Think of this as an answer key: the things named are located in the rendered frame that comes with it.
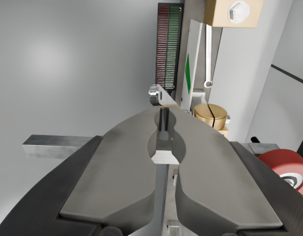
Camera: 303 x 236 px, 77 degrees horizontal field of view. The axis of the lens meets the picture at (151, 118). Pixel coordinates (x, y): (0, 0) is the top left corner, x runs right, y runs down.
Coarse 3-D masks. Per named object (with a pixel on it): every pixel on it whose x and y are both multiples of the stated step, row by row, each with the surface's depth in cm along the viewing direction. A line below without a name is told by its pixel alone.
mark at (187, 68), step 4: (188, 56) 36; (188, 60) 35; (188, 64) 35; (188, 68) 35; (188, 72) 35; (188, 76) 35; (188, 80) 35; (188, 84) 34; (188, 88) 34; (188, 92) 34
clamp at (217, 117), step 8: (200, 104) 30; (208, 104) 30; (200, 112) 28; (208, 112) 28; (216, 112) 28; (224, 112) 28; (208, 120) 27; (216, 120) 27; (224, 120) 27; (216, 128) 27; (224, 128) 28; (224, 136) 28
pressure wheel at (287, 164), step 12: (264, 156) 28; (276, 156) 27; (288, 156) 27; (300, 156) 28; (276, 168) 26; (288, 168) 26; (300, 168) 26; (288, 180) 27; (300, 180) 27; (300, 192) 28
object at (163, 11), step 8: (160, 8) 35; (168, 8) 35; (160, 16) 35; (160, 24) 36; (160, 32) 37; (160, 40) 37; (160, 48) 38; (160, 56) 39; (160, 64) 40; (160, 72) 41; (160, 80) 41
